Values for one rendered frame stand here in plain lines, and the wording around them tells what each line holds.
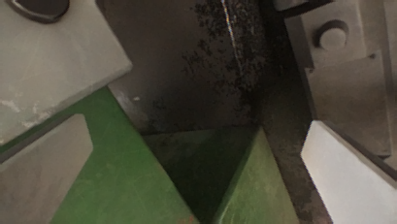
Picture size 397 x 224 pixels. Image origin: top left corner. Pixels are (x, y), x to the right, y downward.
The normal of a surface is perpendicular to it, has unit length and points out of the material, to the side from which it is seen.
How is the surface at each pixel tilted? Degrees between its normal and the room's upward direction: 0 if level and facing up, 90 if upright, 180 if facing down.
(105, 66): 90
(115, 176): 90
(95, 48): 90
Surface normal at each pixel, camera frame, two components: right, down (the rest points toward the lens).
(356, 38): -0.48, 0.54
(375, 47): 0.20, 0.29
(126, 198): 0.76, -0.14
